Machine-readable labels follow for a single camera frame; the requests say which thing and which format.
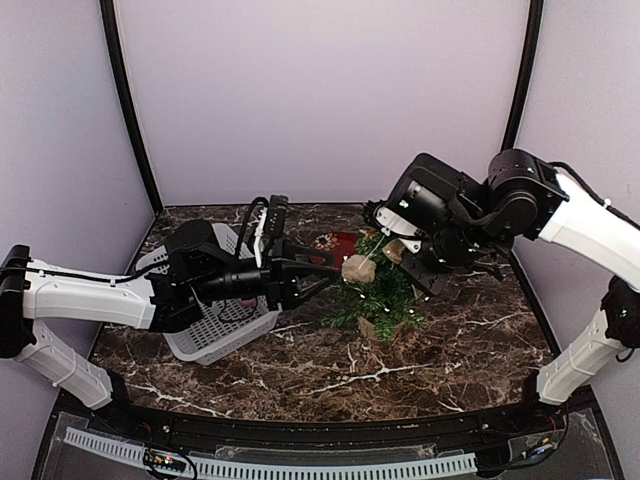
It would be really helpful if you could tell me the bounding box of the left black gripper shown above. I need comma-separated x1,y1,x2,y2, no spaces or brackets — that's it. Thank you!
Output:
192,238,341,312

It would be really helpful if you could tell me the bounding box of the white cable duct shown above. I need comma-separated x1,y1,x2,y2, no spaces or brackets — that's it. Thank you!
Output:
63,427,478,479

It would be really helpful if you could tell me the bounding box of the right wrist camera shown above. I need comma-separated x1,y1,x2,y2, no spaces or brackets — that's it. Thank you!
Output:
363,201,422,253

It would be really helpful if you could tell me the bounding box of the right black frame post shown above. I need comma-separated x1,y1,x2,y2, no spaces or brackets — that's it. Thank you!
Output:
500,0,544,151

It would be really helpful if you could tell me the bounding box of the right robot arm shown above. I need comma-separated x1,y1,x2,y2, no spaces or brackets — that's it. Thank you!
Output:
372,149,639,434

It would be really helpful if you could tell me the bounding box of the white plastic basket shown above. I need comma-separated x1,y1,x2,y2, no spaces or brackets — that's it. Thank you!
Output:
137,222,281,366

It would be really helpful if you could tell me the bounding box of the small potted christmas tree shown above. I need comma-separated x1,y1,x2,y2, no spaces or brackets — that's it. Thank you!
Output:
322,235,425,341

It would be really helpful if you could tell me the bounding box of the black front rail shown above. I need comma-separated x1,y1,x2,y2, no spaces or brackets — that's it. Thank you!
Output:
85,404,568,461

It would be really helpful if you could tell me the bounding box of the small seashell ornament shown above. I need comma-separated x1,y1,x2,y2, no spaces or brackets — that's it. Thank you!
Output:
383,239,406,264

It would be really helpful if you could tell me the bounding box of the beige fluffy ornament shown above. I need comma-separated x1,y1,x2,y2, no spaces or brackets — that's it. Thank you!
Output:
341,233,386,284

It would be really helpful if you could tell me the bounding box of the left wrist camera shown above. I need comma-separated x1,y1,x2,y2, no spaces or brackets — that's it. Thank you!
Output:
234,195,289,267

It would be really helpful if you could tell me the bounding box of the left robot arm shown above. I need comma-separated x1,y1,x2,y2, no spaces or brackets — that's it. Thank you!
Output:
1,219,340,436

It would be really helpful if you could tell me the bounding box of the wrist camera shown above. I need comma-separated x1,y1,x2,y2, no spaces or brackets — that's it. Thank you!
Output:
363,201,422,253
234,195,289,267

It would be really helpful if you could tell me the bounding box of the red floral plate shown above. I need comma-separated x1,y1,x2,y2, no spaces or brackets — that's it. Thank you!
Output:
311,232,358,269

